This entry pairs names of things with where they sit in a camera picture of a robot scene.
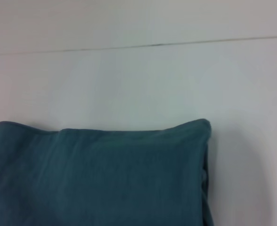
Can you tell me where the teal blue shirt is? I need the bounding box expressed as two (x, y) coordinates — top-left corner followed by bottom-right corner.
(0, 118), (215, 226)

